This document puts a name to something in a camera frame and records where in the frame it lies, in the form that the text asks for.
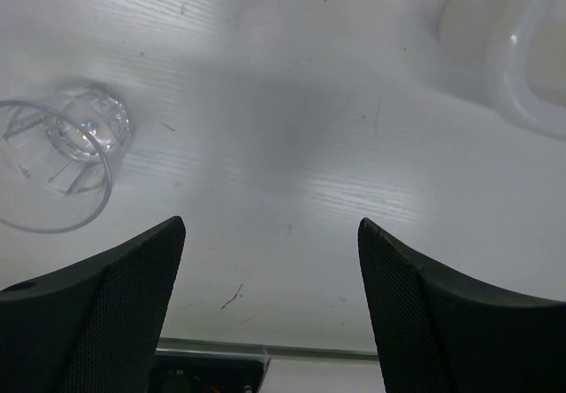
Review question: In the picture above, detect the clear plastic cup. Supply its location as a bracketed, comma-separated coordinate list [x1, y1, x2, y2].
[1, 86, 134, 235]

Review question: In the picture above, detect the metal table edge rail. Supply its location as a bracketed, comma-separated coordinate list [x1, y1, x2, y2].
[156, 337, 379, 362]

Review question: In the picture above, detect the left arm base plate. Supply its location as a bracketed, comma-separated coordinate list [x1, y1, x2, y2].
[147, 355, 265, 393]

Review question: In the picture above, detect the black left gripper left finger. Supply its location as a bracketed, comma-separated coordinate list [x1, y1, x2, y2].
[1, 216, 185, 392]

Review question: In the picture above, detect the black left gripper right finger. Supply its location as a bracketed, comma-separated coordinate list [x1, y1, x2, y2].
[357, 218, 565, 392]

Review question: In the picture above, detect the clear plastic bin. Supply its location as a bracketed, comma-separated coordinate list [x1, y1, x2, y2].
[439, 0, 565, 139]

